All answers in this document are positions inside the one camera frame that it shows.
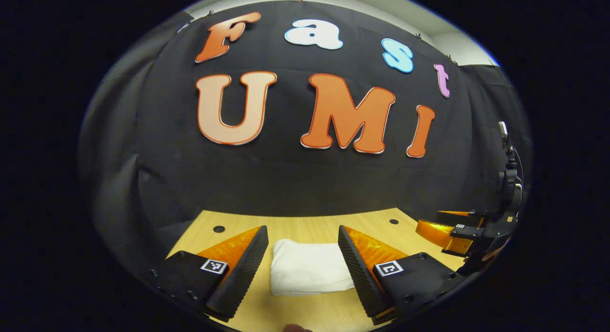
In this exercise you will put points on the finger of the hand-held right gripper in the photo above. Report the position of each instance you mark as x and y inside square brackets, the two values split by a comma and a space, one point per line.
[469, 233]
[452, 216]

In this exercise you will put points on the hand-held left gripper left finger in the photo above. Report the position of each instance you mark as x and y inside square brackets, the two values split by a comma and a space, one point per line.
[240, 279]

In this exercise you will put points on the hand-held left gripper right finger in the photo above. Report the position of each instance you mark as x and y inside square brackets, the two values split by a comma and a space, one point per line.
[362, 279]

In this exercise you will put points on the white jeans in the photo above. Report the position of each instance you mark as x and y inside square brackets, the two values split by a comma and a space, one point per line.
[310, 267]

